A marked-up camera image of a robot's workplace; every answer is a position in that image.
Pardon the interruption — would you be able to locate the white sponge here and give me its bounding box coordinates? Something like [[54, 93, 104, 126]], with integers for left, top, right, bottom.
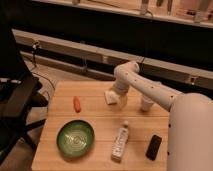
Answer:
[[104, 90, 119, 105]]

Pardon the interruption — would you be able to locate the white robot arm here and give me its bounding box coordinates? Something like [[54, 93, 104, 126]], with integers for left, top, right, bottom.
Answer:
[[113, 61, 213, 171]]

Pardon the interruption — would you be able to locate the green ceramic bowl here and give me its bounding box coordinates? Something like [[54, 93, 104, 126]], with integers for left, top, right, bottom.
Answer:
[[56, 120, 95, 158]]

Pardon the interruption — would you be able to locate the orange carrot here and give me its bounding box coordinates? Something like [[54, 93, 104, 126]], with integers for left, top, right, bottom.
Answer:
[[73, 96, 81, 113]]

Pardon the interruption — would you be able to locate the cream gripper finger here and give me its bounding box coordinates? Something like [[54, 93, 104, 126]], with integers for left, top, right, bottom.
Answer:
[[117, 95, 128, 108]]

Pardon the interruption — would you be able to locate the black office chair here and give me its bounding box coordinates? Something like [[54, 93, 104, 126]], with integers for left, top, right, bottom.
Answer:
[[0, 4, 48, 166]]

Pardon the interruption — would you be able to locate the black cable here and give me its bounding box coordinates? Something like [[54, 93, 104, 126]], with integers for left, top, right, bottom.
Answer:
[[31, 41, 56, 101]]

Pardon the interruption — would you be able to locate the white paper cup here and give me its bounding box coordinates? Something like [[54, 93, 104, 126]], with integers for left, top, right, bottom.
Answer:
[[141, 95, 154, 112]]

